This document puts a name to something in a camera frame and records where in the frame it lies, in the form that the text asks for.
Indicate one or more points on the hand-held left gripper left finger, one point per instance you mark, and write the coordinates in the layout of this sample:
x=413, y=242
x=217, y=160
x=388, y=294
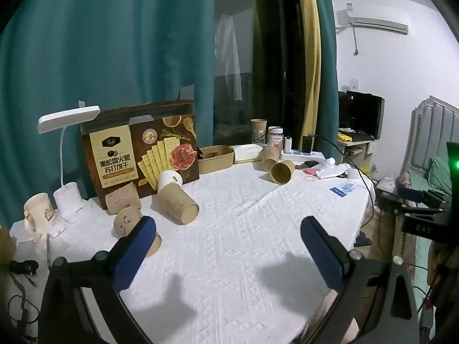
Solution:
x=134, y=254

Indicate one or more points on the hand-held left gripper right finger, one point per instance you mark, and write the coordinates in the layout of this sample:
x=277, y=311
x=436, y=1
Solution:
x=321, y=254

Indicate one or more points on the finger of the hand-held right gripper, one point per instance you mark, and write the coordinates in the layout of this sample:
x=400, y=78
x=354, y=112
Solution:
x=408, y=193
x=398, y=204

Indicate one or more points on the large brown paper cup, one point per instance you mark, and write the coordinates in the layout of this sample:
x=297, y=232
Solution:
x=179, y=204

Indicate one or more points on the white paper cup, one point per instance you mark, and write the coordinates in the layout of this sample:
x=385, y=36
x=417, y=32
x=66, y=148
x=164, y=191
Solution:
x=170, y=179

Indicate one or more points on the small brown paper cup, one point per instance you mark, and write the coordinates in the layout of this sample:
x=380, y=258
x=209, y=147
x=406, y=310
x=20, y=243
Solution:
x=269, y=157
x=281, y=172

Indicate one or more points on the tall brown paper cup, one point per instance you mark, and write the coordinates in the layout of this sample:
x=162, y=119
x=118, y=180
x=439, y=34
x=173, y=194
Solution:
x=259, y=130

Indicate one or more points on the person's right hand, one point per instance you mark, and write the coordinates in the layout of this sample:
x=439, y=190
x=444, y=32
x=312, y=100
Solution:
x=438, y=258

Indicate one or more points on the green pillow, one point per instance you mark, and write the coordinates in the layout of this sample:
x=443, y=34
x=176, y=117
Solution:
x=440, y=173

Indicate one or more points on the blue card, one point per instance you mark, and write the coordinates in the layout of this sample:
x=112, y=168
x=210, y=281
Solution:
x=344, y=189

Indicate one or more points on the small computer desk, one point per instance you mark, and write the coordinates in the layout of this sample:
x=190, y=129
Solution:
x=358, y=150

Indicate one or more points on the grey padded headboard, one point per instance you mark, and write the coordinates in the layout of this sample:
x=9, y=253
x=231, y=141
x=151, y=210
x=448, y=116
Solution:
x=434, y=125

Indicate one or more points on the rubber band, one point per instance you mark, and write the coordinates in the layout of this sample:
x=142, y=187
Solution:
x=310, y=177

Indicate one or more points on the white desk lamp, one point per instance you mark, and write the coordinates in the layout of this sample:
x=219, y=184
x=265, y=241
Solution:
x=70, y=200

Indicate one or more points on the yellow packet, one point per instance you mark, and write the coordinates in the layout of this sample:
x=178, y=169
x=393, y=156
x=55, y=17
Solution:
x=345, y=137

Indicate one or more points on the pink small object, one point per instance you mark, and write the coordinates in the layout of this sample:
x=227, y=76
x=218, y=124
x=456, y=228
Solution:
x=308, y=169

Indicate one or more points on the white tablecloth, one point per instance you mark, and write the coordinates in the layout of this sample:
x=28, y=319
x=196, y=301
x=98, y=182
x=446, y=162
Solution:
x=229, y=243

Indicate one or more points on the black monitor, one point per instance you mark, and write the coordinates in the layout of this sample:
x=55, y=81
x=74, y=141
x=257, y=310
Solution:
x=364, y=113

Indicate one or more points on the white power strip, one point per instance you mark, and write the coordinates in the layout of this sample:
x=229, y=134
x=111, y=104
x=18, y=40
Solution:
x=303, y=155

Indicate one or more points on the brown cracker box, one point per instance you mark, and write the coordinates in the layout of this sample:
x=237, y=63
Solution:
x=143, y=150

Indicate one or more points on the white cartoon mug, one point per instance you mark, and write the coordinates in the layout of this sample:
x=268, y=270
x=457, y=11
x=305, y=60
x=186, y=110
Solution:
x=37, y=215

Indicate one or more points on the white charger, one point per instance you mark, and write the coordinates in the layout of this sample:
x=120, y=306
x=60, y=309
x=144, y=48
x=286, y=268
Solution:
x=288, y=144

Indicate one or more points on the brown paper bowl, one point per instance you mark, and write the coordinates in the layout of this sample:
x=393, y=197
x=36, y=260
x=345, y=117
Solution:
x=215, y=159

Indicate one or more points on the white flat box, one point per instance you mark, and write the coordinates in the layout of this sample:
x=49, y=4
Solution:
x=247, y=152

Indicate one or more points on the white-lid jar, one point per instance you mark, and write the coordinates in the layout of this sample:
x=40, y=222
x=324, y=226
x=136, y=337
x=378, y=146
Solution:
x=275, y=137

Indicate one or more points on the narrow teal curtain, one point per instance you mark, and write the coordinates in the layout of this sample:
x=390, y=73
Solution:
x=330, y=61

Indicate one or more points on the yellow curtain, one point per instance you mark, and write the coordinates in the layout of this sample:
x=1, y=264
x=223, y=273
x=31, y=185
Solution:
x=312, y=61

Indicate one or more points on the white air conditioner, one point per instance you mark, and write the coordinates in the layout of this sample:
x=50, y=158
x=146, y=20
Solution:
x=376, y=19

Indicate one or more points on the wide teal curtain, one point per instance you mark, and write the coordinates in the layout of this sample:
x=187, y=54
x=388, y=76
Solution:
x=107, y=61

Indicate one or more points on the dark glass window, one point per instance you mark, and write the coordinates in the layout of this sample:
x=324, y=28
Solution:
x=258, y=61

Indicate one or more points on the white wall socket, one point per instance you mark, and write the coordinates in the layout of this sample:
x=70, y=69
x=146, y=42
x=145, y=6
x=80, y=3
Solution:
x=354, y=84

